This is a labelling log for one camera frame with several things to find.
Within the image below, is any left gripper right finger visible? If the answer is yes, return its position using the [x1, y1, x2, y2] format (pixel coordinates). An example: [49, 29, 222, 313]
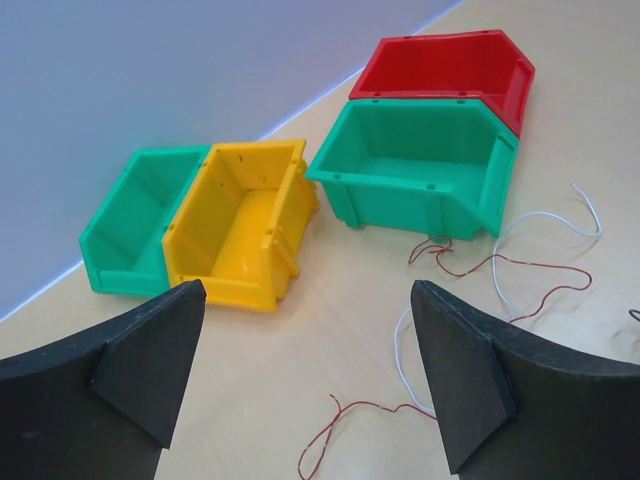
[411, 280, 639, 479]

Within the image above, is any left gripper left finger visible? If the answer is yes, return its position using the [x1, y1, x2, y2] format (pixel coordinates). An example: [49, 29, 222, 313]
[1, 280, 206, 479]

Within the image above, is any white wire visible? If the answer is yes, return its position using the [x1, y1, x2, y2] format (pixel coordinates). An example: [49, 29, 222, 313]
[393, 183, 604, 420]

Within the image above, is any red wire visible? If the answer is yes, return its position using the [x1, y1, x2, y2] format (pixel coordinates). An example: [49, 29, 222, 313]
[297, 234, 594, 480]

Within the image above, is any far green bin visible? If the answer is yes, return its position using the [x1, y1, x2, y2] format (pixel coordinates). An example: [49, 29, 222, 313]
[79, 145, 210, 297]

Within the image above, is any green bin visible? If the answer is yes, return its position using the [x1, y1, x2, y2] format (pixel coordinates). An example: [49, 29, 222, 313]
[306, 99, 519, 240]
[79, 145, 210, 297]

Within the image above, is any yellow bin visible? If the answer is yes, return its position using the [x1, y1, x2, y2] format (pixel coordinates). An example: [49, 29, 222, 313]
[162, 139, 319, 313]

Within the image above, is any near green bin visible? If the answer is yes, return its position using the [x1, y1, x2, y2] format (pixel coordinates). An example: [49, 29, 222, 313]
[306, 99, 519, 240]

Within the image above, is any red bin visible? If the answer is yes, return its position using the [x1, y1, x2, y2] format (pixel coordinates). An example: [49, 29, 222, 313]
[349, 29, 535, 136]

